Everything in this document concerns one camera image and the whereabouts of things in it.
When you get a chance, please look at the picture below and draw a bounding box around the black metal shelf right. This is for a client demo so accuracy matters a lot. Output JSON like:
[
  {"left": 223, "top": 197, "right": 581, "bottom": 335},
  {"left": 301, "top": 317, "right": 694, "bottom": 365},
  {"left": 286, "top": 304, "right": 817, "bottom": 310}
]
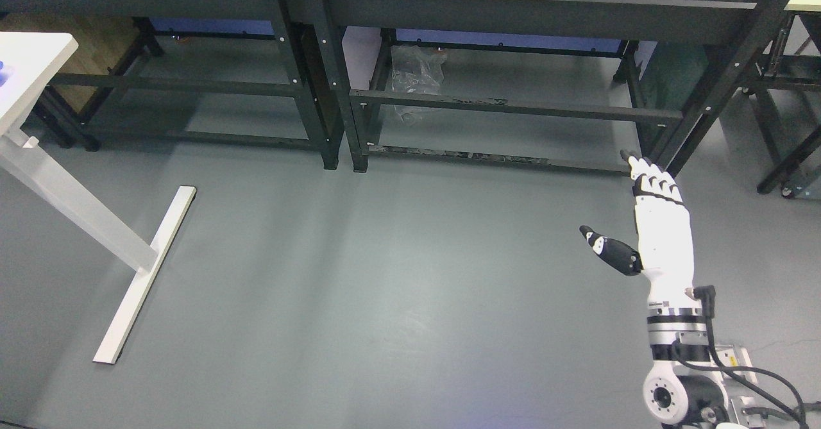
[{"left": 305, "top": 0, "right": 790, "bottom": 175}]

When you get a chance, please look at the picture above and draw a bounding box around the wooden panel behind shelf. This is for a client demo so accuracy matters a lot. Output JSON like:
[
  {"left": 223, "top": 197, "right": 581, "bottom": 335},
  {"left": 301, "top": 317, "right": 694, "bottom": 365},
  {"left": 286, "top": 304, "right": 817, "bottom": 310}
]
[{"left": 0, "top": 30, "right": 139, "bottom": 112}]

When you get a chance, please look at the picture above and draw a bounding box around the clear plastic bag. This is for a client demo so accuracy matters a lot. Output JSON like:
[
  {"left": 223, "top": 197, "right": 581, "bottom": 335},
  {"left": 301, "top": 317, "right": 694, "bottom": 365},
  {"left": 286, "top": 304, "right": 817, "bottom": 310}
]
[{"left": 391, "top": 44, "right": 448, "bottom": 96}]

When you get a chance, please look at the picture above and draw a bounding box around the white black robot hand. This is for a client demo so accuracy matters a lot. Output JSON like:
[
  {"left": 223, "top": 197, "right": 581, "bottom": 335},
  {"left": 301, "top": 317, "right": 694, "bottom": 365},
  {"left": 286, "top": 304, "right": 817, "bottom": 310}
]
[{"left": 579, "top": 149, "right": 701, "bottom": 309}]

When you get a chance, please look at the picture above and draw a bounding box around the black metal shelf left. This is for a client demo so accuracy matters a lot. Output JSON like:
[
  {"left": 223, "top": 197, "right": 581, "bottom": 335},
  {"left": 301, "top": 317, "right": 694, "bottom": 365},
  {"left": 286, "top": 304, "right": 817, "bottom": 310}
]
[{"left": 2, "top": 0, "right": 343, "bottom": 169}]

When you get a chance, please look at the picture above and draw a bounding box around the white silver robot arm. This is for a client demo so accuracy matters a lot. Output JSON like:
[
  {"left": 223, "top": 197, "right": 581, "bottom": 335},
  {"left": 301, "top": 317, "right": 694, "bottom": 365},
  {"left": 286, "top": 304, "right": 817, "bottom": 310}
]
[{"left": 642, "top": 299, "right": 766, "bottom": 428}]

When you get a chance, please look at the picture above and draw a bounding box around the white standing desk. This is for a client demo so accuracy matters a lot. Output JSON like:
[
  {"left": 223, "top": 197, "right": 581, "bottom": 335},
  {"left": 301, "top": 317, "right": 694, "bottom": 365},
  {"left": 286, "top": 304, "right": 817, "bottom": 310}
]
[{"left": 1, "top": 32, "right": 197, "bottom": 365}]

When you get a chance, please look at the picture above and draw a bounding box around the blue plastic tray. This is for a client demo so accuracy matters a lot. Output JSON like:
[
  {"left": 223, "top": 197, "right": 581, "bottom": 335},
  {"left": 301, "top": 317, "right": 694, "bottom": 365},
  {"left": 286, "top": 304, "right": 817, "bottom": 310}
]
[{"left": 0, "top": 61, "right": 8, "bottom": 87}]

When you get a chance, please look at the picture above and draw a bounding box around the black metal shelf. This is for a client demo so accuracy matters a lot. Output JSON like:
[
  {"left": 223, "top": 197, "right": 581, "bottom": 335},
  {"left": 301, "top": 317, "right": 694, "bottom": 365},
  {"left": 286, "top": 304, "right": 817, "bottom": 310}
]
[
  {"left": 305, "top": 0, "right": 790, "bottom": 175},
  {"left": 2, "top": 0, "right": 343, "bottom": 169}
]

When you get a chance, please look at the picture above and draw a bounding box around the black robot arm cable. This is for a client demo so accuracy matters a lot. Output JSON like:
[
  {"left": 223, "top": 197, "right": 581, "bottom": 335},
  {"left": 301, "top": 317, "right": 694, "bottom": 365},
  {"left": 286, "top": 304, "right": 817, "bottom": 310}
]
[{"left": 670, "top": 285, "right": 809, "bottom": 429}]

